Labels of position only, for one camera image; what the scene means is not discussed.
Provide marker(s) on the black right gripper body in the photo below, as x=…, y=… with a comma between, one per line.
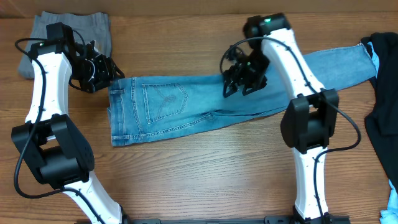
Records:
x=241, y=78

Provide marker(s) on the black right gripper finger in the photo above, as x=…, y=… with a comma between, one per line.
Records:
x=230, y=88
x=255, y=85

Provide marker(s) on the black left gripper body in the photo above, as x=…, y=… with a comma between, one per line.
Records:
x=93, y=74

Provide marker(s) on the blue denim jeans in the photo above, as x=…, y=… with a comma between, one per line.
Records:
x=146, y=109

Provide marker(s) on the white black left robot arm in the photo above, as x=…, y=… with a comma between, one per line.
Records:
x=49, y=143

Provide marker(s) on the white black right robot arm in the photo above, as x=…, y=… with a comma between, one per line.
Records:
x=310, y=117

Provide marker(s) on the folded grey shorts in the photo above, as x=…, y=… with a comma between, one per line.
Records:
x=91, y=27

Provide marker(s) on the light blue cloth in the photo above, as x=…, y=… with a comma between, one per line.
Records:
x=374, y=57

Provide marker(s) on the black garment pile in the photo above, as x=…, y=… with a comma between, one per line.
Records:
x=381, y=122

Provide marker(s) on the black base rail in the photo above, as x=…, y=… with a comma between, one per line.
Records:
x=284, y=219

